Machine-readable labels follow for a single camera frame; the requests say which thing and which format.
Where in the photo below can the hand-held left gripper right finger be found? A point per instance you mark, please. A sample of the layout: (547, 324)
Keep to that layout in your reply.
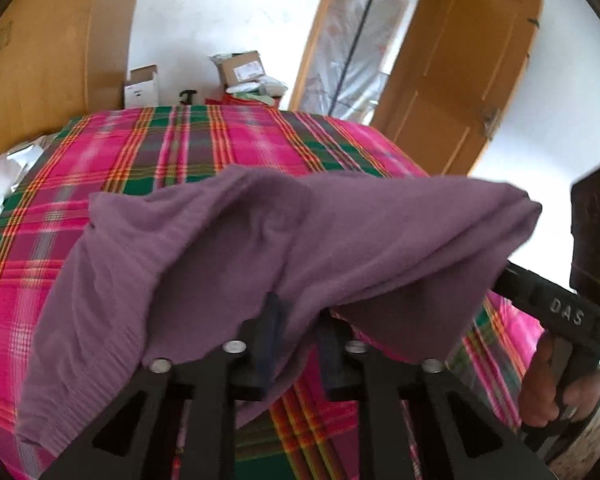
(326, 355)

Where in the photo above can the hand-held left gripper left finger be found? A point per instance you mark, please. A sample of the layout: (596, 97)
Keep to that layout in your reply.
(275, 330)

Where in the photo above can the purple fleece cloth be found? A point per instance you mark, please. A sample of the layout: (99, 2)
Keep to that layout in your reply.
(330, 240)

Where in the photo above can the person's right hand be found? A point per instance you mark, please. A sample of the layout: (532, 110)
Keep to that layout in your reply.
(535, 385)

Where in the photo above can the pink plaid blanket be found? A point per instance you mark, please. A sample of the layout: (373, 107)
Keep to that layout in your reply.
(130, 160)

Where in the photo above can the red box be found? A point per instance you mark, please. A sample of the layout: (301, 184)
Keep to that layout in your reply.
(240, 100)

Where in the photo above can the white plastic bags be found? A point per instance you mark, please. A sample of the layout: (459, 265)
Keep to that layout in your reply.
(260, 87)

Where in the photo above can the black pump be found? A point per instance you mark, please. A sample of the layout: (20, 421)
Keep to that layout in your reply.
(186, 97)

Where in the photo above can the brown cardboard box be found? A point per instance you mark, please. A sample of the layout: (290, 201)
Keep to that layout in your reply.
(240, 67)

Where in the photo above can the wooden door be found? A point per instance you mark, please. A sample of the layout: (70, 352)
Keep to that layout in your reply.
(455, 60)

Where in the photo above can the white cardboard box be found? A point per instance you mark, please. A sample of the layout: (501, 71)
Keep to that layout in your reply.
(142, 87)

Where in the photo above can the clear plastic curtain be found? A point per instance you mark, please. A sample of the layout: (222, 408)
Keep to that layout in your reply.
(360, 35)

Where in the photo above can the large white plastic bag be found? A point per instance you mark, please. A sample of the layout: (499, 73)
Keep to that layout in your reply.
(5, 175)

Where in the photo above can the wooden wardrobe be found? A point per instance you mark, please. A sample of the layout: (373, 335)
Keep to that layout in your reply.
(40, 60)

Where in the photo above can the wooden door frame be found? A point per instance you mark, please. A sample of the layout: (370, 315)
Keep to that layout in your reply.
(315, 35)

